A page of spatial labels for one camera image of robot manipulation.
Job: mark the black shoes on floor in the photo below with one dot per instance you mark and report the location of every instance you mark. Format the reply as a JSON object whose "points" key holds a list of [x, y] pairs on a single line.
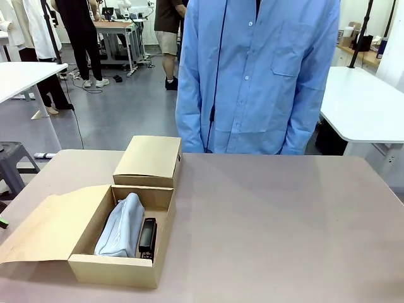
{"points": [[117, 78]]}

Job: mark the grey canvas pouch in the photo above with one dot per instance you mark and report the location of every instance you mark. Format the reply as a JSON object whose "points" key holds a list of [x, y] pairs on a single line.
{"points": [[121, 230]]}

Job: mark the white table with angled corner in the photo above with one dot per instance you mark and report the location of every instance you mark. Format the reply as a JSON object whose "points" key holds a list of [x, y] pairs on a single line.
{"points": [[360, 101]]}

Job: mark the white table with round corner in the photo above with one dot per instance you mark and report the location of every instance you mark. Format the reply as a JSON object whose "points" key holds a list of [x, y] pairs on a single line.
{"points": [[19, 75]]}

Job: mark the grey metal stool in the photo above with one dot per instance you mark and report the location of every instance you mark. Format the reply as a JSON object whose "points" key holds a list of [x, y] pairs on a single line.
{"points": [[12, 158]]}

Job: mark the small cardboard box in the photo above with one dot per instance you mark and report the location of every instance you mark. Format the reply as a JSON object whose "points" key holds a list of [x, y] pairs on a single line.
{"points": [[151, 161]]}

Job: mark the person in blue shirt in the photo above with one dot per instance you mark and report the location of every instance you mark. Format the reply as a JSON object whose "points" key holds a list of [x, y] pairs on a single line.
{"points": [[252, 79]]}

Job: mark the open cardboard box on shelf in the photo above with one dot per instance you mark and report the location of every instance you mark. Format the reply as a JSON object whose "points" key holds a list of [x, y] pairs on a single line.
{"points": [[350, 33]]}

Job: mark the person in white coat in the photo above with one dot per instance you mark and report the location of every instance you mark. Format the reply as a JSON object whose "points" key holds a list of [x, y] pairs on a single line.
{"points": [[34, 25]]}

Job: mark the black stapler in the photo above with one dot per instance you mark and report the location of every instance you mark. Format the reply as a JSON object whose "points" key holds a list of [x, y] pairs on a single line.
{"points": [[147, 236]]}

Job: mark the person in beige shorts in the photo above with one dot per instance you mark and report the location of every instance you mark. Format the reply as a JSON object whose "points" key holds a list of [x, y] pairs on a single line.
{"points": [[168, 28]]}

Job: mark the large cardboard box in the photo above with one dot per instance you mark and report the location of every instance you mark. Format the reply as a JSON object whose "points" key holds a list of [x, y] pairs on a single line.
{"points": [[47, 227]]}

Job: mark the black tripod pole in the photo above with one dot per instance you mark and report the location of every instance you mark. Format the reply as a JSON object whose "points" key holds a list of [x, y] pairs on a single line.
{"points": [[361, 34], [52, 31]]}

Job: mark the person in black clothes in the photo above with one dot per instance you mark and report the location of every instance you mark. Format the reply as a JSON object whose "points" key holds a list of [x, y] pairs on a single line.
{"points": [[79, 31]]}

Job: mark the background work desk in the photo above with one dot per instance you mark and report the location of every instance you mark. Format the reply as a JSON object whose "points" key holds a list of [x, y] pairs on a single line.
{"points": [[123, 31]]}

